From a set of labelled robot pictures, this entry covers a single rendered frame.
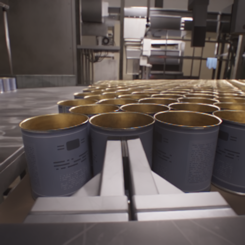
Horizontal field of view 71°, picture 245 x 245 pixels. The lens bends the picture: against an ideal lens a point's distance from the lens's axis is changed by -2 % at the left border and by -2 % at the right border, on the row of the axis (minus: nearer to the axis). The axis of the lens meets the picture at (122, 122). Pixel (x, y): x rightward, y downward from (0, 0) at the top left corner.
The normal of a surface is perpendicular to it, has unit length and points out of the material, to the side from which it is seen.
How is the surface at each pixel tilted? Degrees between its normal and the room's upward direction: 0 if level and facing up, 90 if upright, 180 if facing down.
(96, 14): 90
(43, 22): 90
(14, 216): 3
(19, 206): 2
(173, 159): 91
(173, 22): 90
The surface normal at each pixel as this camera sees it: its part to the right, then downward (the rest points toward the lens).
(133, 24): 0.04, 0.42
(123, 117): -0.10, 0.27
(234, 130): -0.78, 0.18
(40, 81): 0.74, 0.20
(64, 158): 0.49, 0.23
